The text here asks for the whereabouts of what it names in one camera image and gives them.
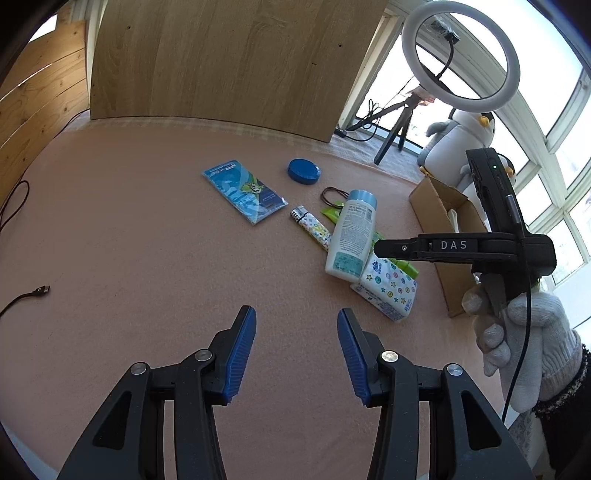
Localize black clip on ring light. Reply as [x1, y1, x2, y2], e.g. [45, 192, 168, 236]
[431, 14, 462, 45]

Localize person's right forearm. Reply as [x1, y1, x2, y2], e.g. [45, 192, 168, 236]
[530, 345, 591, 480]

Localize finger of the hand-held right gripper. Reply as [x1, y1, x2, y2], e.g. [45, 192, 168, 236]
[373, 233, 481, 264]

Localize thin black cable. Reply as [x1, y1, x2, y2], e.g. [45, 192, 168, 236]
[0, 180, 31, 232]

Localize patterned lighter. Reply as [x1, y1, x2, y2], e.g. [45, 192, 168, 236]
[290, 205, 334, 252]

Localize person's right hand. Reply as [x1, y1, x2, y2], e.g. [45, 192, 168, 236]
[462, 277, 583, 414]

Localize blue round lid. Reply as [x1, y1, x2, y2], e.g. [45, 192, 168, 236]
[287, 158, 322, 186]

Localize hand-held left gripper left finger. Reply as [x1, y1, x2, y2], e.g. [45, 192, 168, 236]
[56, 305, 257, 480]

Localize black cables and plug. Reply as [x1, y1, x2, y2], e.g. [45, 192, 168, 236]
[344, 87, 426, 165]

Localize pink blanket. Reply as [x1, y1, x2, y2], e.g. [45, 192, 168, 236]
[0, 121, 522, 480]

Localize white ring light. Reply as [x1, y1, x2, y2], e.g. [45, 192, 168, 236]
[400, 0, 522, 114]

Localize blue cartoon card packet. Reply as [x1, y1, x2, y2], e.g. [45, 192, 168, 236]
[202, 159, 290, 227]

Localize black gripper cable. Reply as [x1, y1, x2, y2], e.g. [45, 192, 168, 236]
[501, 196, 533, 425]

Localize green packet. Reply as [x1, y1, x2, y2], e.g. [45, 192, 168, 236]
[321, 206, 420, 278]

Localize white window frame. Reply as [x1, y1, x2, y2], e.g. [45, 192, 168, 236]
[339, 0, 591, 287]

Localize penguin plush toy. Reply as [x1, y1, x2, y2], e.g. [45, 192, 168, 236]
[417, 108, 516, 191]

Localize star print tissue packet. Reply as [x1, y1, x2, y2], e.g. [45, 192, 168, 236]
[349, 258, 419, 323]

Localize cardboard box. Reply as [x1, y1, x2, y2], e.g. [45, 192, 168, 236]
[408, 175, 491, 319]

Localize plaid bed sheet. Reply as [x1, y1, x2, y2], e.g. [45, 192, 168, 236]
[88, 115, 423, 185]

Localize white lotion bottle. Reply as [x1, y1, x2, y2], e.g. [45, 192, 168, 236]
[325, 189, 384, 282]

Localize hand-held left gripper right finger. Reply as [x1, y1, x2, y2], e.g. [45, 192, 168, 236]
[336, 308, 539, 480]

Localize wooden slat panel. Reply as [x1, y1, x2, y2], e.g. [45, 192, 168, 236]
[0, 21, 89, 197]

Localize black usb cable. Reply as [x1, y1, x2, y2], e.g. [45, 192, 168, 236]
[0, 285, 51, 319]

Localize wooden headboard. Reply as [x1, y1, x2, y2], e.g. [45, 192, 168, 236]
[89, 0, 389, 144]

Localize black hair ties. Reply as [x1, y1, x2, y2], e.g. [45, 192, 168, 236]
[320, 186, 350, 206]

